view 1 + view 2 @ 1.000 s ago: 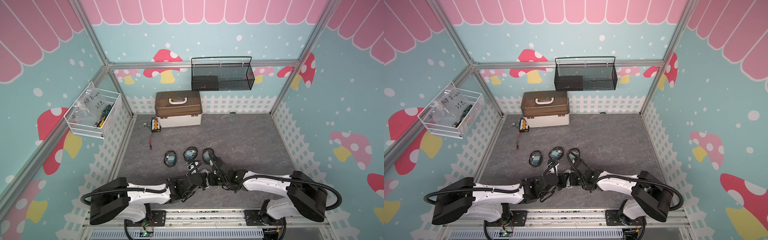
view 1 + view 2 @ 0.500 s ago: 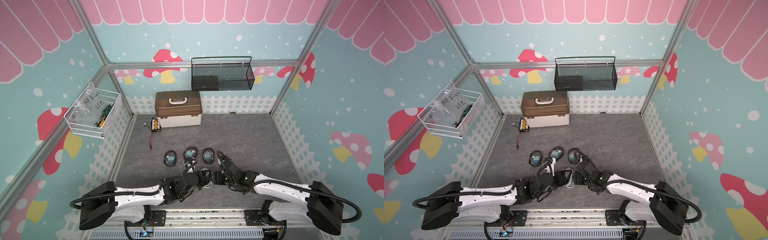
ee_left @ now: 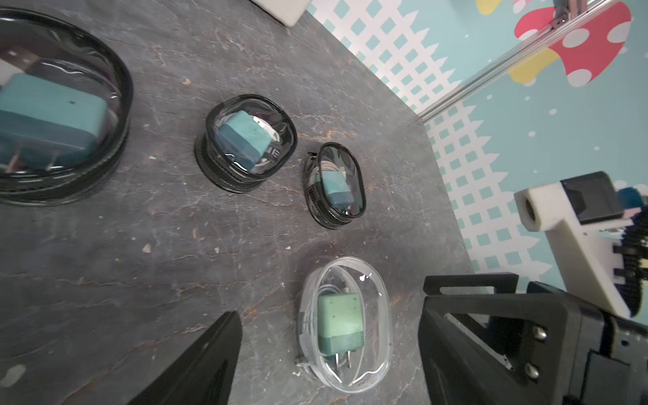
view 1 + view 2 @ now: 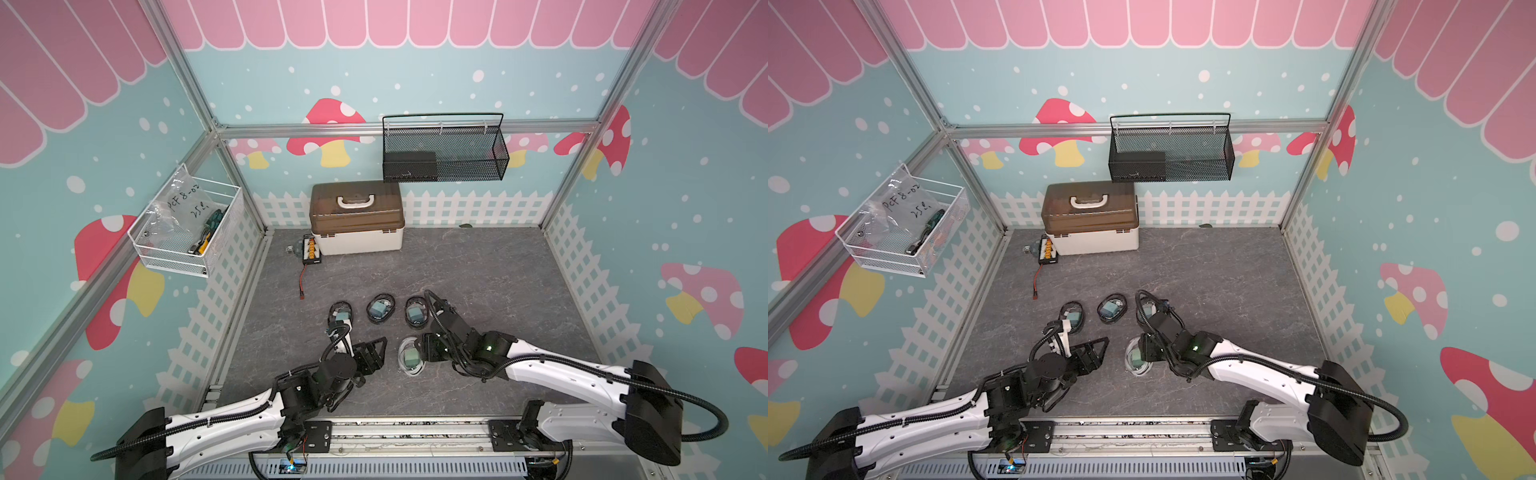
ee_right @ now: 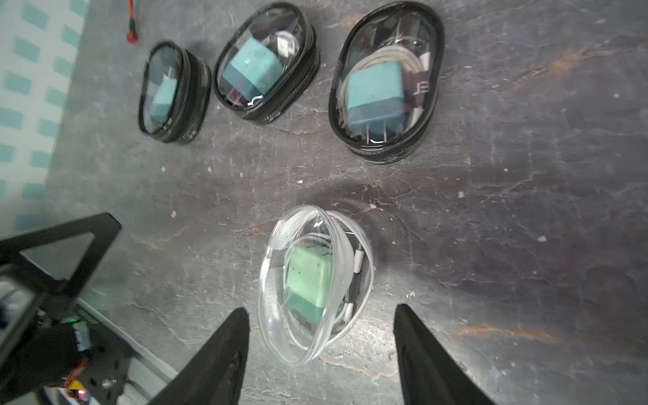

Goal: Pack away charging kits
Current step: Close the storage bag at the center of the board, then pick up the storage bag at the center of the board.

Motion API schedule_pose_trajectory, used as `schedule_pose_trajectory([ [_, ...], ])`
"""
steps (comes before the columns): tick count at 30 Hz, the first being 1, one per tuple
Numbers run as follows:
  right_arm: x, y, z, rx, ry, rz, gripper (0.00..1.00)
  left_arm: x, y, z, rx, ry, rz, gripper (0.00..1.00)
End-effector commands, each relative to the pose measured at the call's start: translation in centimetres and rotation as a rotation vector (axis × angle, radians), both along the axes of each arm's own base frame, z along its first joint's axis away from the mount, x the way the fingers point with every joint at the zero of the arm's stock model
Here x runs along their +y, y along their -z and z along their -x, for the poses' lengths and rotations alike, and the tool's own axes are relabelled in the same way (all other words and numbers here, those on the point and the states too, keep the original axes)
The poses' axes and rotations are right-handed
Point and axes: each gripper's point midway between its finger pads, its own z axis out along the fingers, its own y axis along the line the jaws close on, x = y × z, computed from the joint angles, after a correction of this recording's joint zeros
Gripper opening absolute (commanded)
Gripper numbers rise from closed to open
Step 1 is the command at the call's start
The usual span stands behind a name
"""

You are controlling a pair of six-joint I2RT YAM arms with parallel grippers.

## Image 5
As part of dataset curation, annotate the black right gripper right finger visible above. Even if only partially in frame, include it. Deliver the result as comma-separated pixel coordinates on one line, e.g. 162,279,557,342
393,304,494,405

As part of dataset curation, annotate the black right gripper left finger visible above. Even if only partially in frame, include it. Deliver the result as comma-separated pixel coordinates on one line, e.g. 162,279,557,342
150,307,251,404

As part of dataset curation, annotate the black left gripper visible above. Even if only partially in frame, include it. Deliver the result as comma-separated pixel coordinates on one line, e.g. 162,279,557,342
1,213,123,404

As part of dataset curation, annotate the green charger cube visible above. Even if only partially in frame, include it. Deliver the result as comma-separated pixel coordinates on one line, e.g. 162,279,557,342
285,242,332,325

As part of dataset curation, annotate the teal charger cube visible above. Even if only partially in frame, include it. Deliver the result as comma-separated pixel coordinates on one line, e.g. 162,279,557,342
223,38,284,106
345,61,407,138

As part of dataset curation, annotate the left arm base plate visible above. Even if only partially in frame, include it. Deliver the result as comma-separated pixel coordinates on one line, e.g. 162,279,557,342
79,319,133,405

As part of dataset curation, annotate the red wire with plug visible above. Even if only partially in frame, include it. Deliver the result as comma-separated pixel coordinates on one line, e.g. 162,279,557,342
125,0,140,45

